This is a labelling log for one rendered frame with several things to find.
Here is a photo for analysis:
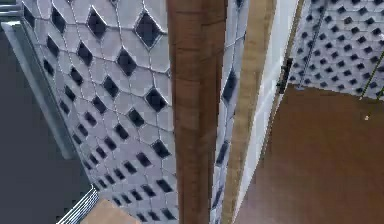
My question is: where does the tan wooden furniture top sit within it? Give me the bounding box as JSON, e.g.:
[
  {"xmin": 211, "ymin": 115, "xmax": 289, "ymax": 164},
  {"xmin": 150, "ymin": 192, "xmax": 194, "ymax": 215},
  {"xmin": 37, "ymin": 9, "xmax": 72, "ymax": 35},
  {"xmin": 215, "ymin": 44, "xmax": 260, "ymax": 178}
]
[{"xmin": 79, "ymin": 198, "xmax": 142, "ymax": 224}]

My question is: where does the thin dark pole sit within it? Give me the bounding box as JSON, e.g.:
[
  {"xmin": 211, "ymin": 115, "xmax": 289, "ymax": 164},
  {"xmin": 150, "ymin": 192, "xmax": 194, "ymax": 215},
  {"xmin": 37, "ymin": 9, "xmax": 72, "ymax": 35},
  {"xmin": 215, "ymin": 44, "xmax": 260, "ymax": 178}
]
[{"xmin": 297, "ymin": 0, "xmax": 330, "ymax": 90}]

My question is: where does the white ribbed rack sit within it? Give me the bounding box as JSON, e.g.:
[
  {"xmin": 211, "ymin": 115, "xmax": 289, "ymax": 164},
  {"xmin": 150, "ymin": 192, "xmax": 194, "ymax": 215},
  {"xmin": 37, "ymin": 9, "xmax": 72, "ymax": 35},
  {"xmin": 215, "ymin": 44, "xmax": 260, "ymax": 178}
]
[{"xmin": 55, "ymin": 185, "xmax": 100, "ymax": 224}]

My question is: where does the brown wooden door frame post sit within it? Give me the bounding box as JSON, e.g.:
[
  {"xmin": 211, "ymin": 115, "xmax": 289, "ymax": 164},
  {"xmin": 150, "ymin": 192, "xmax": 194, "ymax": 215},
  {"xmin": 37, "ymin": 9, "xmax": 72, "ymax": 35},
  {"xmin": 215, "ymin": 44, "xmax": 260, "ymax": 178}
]
[{"xmin": 165, "ymin": 0, "xmax": 229, "ymax": 224}]

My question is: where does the black door handle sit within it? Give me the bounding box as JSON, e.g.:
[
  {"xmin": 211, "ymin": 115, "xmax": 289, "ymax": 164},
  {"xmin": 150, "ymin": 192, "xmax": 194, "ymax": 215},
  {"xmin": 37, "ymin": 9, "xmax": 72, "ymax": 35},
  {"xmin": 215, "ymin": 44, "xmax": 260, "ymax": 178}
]
[{"xmin": 277, "ymin": 57, "xmax": 294, "ymax": 95}]

